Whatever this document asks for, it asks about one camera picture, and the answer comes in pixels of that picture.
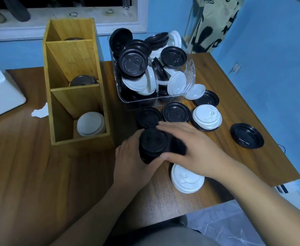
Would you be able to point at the person's left hand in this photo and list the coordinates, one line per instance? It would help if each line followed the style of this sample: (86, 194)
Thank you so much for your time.
(129, 171)

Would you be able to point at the person's right hand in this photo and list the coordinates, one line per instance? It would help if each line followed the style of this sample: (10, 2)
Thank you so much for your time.
(208, 158)

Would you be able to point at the white domed cup lid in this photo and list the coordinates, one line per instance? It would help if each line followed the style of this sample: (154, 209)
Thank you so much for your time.
(188, 181)

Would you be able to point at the wooden three-compartment organizer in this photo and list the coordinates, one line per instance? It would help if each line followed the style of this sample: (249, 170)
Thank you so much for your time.
(83, 146)

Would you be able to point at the pile of black and white cup lids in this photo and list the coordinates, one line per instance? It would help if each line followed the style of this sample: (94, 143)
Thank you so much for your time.
(133, 64)

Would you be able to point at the person's right forearm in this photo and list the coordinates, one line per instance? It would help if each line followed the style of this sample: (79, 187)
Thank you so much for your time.
(267, 207)

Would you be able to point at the person's left forearm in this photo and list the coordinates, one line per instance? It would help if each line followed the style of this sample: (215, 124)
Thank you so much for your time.
(93, 220)

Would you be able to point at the white foam box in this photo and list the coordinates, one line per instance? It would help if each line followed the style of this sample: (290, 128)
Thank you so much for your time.
(1, 94)

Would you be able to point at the dark shoe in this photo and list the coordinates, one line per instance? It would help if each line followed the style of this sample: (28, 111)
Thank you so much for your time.
(182, 220)

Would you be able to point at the grey shirt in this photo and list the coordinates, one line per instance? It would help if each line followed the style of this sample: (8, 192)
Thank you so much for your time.
(178, 238)

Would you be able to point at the clear plastic container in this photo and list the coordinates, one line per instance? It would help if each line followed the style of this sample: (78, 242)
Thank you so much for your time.
(190, 74)

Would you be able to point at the crumpled white tissue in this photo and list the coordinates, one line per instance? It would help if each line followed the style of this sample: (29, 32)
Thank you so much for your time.
(41, 112)

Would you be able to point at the cream tote bag black print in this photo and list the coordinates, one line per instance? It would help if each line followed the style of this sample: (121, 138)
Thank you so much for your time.
(216, 20)

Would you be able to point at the clear plastic water bottle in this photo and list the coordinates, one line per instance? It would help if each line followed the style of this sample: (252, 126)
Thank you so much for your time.
(127, 2)

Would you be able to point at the dark glass vase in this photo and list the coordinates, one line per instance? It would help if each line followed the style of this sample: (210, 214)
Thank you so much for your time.
(19, 12)

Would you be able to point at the white wall socket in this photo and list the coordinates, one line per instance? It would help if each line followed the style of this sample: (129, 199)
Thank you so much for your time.
(236, 68)

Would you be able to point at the white window frame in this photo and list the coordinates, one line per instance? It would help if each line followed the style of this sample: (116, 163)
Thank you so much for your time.
(63, 30)

